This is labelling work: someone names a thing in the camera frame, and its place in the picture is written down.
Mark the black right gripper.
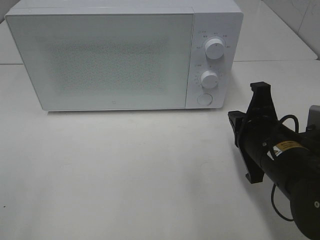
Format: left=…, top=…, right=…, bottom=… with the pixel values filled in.
left=227, top=81, right=278, bottom=173

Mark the round white door button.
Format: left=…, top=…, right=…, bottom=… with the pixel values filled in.
left=197, top=93, right=213, bottom=106

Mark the white microwave door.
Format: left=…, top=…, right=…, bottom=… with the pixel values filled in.
left=7, top=14, right=193, bottom=111

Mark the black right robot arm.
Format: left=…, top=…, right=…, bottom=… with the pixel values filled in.
left=228, top=82, right=320, bottom=240

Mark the lower white timer knob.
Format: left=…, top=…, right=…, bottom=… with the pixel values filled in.
left=200, top=70, right=219, bottom=89

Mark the upper white power knob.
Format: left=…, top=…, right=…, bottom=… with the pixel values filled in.
left=204, top=36, right=225, bottom=60

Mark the white microwave oven body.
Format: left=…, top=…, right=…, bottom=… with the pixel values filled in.
left=5, top=0, right=244, bottom=112

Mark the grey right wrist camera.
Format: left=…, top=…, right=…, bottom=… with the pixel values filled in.
left=306, top=105, right=320, bottom=130

